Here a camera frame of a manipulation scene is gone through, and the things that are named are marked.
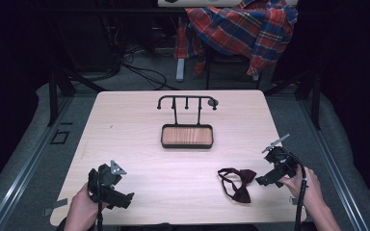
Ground black floor cables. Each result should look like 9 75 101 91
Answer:
76 18 178 91

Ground red blue plaid shirt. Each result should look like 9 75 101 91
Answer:
173 0 300 77

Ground black rack with wooden tray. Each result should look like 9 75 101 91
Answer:
156 94 220 150

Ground person's left hand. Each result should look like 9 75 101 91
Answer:
65 184 111 231

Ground person's right hand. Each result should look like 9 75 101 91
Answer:
277 166 323 210

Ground dark red bow tie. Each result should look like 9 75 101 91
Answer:
217 167 257 204

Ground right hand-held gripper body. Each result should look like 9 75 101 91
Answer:
261 133 301 185

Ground grey tape strip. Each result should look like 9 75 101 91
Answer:
42 197 69 218

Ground black metal stand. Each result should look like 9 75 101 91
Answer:
45 62 108 127
264 67 322 131

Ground black chair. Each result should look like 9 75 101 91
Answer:
203 44 265 90

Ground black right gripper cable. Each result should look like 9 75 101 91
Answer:
288 153 308 231

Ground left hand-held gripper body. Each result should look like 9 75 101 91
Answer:
87 160 130 210

